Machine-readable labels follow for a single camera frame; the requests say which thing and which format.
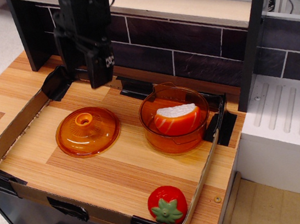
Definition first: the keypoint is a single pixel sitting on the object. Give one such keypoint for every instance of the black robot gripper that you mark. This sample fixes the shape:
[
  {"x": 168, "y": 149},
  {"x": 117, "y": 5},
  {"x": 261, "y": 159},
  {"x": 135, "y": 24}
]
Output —
[{"x": 81, "y": 38}]

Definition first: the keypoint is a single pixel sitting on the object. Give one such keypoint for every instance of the salmon nigiri sushi toy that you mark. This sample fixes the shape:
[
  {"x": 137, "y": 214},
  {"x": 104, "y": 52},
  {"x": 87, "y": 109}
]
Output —
[{"x": 177, "y": 120}]

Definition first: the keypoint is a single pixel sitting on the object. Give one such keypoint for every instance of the amber glass pot lid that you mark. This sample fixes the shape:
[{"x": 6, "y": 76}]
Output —
[{"x": 88, "y": 132}]

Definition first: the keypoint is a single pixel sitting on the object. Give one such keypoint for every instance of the light wooden shelf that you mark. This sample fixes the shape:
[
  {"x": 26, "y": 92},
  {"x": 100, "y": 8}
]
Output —
[{"x": 210, "y": 12}]

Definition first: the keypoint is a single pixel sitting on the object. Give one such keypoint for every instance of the red toy tomato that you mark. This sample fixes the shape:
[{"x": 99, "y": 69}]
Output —
[{"x": 167, "y": 205}]

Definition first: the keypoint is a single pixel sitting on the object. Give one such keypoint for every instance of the white grooved drainboard block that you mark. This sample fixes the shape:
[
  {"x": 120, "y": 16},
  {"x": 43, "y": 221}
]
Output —
[{"x": 269, "y": 148}]

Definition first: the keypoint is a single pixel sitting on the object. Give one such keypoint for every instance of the black left shelf post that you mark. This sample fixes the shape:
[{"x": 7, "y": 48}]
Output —
[{"x": 35, "y": 27}]

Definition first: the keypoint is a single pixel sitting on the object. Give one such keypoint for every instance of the dark grey vertical post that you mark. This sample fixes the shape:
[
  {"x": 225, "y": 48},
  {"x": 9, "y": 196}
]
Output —
[{"x": 254, "y": 38}]

